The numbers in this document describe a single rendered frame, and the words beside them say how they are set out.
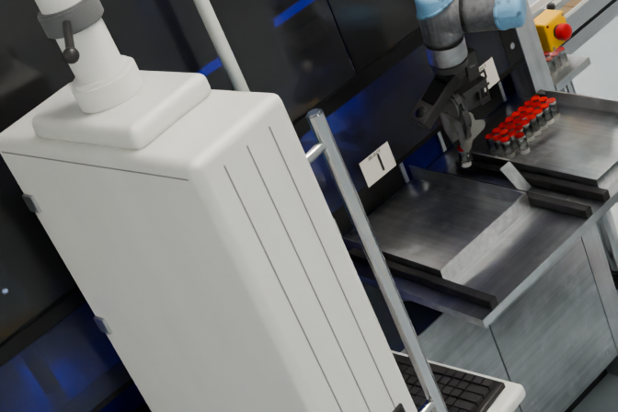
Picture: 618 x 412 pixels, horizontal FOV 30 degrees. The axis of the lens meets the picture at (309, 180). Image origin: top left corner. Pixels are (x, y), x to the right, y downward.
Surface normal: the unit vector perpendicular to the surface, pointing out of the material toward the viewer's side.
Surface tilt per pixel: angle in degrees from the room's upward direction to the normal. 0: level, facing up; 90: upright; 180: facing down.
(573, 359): 90
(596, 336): 90
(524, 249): 0
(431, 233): 0
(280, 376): 90
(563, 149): 0
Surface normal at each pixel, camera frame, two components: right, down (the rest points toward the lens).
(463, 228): -0.36, -0.81
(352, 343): 0.70, 0.10
